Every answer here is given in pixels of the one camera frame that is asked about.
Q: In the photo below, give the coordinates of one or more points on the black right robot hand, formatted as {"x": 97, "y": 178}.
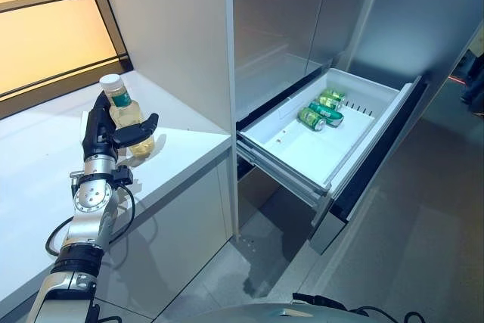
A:
{"x": 329, "y": 299}

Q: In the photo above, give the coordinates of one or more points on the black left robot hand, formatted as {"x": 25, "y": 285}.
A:
{"x": 98, "y": 134}

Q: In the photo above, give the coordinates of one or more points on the yellow tea bottle white cap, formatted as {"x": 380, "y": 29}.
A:
{"x": 126, "y": 111}

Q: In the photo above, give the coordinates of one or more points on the white fridge drawer steel front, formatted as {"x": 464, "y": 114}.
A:
{"x": 302, "y": 145}

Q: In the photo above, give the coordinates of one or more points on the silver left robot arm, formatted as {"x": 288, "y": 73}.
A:
{"x": 90, "y": 194}

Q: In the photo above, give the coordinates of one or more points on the steel lower fridge drawer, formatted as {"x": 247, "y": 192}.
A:
{"x": 325, "y": 232}

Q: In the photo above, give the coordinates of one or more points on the stainless steel fridge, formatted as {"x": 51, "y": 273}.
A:
{"x": 272, "y": 16}

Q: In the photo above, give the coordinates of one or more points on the white counter cabinet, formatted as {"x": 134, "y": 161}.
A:
{"x": 45, "y": 171}

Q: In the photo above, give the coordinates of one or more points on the grey robot torso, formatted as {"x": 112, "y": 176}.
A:
{"x": 264, "y": 315}

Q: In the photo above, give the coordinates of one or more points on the tall white cabinet panel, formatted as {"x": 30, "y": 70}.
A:
{"x": 170, "y": 35}

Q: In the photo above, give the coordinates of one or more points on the teal green drink can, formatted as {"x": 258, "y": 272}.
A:
{"x": 327, "y": 114}

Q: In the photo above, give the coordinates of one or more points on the person in dark trousers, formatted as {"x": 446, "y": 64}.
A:
{"x": 474, "y": 84}

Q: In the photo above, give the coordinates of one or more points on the grey metal side panel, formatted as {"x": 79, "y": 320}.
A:
{"x": 416, "y": 16}

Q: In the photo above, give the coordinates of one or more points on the orange lit window black frame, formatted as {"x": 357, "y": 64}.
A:
{"x": 45, "y": 28}

